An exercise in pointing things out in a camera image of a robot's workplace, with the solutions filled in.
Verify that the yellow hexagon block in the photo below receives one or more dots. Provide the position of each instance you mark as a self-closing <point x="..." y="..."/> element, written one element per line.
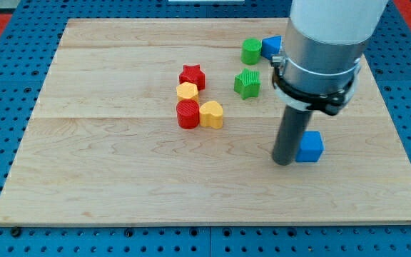
<point x="187" y="91"/>

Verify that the blue triangular block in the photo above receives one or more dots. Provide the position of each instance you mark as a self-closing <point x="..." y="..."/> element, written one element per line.
<point x="271" y="46"/>

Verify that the light wooden board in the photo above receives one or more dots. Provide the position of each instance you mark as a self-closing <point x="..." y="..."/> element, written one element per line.
<point x="103" y="147"/>

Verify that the blue cube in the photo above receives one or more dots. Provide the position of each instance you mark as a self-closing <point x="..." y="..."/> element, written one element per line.
<point x="311" y="147"/>

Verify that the green cylinder block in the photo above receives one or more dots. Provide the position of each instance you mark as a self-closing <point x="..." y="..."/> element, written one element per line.
<point x="250" y="51"/>

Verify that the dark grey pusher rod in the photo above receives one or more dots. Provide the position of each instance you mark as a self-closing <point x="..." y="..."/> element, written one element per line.
<point x="292" y="127"/>

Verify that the yellow heart block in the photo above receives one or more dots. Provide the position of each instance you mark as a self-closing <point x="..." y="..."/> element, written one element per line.
<point x="211" y="115"/>

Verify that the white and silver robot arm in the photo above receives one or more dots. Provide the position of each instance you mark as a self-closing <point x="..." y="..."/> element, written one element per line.
<point x="318" y="63"/>

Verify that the red star block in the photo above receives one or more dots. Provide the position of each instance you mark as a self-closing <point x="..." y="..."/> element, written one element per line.
<point x="194" y="75"/>

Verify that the green star block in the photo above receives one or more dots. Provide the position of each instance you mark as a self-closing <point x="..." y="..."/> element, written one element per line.
<point x="247" y="84"/>

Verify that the red cylinder block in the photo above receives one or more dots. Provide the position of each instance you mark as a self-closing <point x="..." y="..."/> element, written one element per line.
<point x="187" y="114"/>

